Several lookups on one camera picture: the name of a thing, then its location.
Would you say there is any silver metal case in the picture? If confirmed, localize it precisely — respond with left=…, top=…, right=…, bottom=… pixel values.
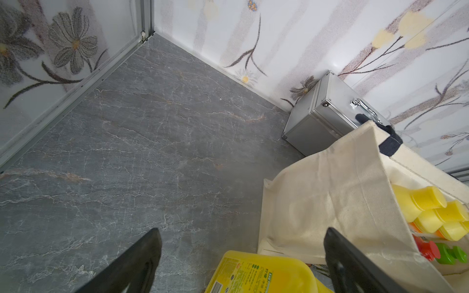
left=282, top=72, right=391, bottom=156

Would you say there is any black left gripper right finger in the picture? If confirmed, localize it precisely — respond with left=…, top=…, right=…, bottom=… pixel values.
left=324, top=227, right=406, bottom=293

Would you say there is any large yellow soap bottle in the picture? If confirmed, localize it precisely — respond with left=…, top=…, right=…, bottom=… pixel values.
left=205, top=250, right=331, bottom=293

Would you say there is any green bottle red cap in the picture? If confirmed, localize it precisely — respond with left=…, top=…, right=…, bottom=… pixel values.
left=413, top=236, right=441, bottom=261

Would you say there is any white bottle green cap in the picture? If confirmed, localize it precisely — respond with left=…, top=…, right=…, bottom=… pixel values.
left=436, top=243, right=468, bottom=265

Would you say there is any cream canvas shopping bag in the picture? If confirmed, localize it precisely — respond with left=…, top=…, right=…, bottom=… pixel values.
left=258, top=121, right=469, bottom=293

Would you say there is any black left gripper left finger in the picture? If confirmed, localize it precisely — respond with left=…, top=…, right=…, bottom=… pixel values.
left=77, top=228, right=162, bottom=293

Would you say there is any orange bottle yellow cap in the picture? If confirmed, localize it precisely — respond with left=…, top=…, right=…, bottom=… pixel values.
left=392, top=184, right=447, bottom=223
left=412, top=201, right=469, bottom=234
left=436, top=221, right=469, bottom=242

